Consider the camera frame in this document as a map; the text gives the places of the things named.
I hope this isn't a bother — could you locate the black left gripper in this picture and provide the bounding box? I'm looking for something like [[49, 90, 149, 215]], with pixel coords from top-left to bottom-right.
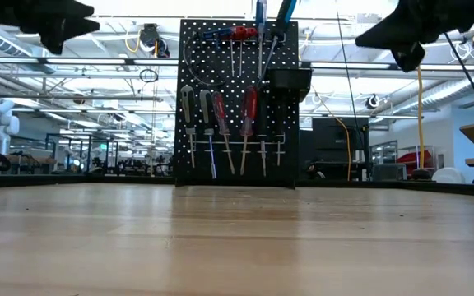
[[0, 0, 101, 56]]

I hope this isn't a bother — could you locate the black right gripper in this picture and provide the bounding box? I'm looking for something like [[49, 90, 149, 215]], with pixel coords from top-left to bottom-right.
[[355, 0, 474, 73]]

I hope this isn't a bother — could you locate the blue T-handle hex key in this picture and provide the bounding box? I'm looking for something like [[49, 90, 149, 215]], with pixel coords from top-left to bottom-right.
[[202, 27, 234, 43]]

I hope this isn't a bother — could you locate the grey and black screwdriver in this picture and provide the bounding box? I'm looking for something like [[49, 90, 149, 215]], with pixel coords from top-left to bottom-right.
[[180, 85, 198, 169], [198, 89, 219, 180]]

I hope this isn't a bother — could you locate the black handled bit driver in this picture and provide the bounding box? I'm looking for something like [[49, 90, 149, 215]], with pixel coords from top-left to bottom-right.
[[257, 94, 270, 178]]

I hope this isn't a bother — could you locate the red handled screwdriver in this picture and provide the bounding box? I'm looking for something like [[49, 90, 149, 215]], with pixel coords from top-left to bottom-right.
[[211, 90, 237, 176], [239, 85, 259, 178]]

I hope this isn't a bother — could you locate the black plastic pegboard bin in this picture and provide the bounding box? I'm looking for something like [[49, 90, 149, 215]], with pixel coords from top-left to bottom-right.
[[267, 67, 314, 103]]

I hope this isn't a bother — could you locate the red storage bin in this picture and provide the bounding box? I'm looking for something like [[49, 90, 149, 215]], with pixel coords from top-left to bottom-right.
[[396, 150, 435, 169]]

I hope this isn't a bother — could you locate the black cabinet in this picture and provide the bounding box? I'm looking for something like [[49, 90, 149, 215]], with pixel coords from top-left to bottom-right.
[[311, 118, 372, 181]]

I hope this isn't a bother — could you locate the white round object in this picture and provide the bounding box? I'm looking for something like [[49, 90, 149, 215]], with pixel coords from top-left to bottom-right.
[[431, 166, 467, 185]]

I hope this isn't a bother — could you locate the black metal pegboard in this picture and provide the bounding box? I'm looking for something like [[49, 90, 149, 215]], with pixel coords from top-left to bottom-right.
[[174, 18, 313, 189]]

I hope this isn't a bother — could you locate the thin black cable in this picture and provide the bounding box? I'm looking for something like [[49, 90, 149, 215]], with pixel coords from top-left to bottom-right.
[[334, 0, 366, 139]]

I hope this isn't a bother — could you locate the black hanging ring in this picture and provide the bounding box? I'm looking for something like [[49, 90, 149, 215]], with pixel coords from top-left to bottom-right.
[[138, 67, 160, 84]]

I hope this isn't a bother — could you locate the yellow cable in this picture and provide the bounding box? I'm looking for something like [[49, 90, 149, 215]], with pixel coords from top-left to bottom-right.
[[416, 67, 426, 172], [310, 86, 352, 182]]

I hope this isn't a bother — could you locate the chrome pegboard hook rail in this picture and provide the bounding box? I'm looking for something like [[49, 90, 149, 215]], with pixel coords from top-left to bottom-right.
[[195, 29, 288, 44]]

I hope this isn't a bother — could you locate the black round cable plug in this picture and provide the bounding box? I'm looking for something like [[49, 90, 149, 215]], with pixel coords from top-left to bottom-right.
[[411, 167, 433, 182]]

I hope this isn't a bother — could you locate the chrome screwdriver ring rail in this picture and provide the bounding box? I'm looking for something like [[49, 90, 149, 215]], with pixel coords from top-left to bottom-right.
[[186, 131, 286, 157]]

